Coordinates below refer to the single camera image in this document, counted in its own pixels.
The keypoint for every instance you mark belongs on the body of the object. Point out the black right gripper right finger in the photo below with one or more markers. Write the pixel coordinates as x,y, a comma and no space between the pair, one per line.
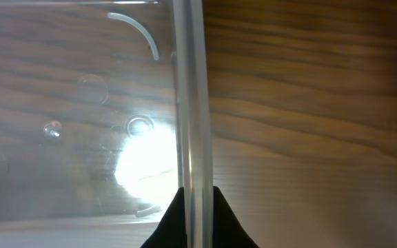
227,230

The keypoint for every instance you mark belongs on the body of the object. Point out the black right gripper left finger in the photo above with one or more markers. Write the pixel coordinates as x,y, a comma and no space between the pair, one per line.
171,231

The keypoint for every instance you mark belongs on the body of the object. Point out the clear plastic storage container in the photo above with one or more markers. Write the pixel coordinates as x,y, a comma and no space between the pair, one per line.
104,117

